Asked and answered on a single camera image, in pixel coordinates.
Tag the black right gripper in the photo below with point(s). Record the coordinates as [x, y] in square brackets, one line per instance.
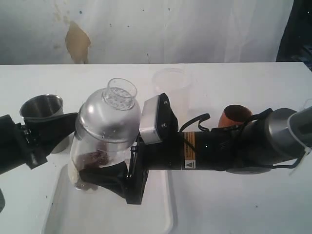
[165, 156]

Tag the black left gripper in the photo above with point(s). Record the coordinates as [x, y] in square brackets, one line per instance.
[14, 149]

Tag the stainless steel cup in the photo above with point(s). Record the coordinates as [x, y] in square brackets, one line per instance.
[46, 126]

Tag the clear plastic shaker cup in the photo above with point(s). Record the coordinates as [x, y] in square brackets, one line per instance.
[87, 143]

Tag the clear dome strainer lid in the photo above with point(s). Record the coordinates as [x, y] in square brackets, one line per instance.
[111, 114]

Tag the brown wooden cup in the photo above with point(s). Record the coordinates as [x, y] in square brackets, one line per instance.
[234, 115]

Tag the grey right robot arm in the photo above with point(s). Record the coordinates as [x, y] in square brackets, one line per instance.
[272, 139]

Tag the white square tray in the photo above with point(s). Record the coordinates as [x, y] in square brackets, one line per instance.
[102, 212]

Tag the translucent plastic container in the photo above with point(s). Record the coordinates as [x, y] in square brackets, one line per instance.
[175, 83]

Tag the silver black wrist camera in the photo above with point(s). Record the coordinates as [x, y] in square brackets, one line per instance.
[158, 122]

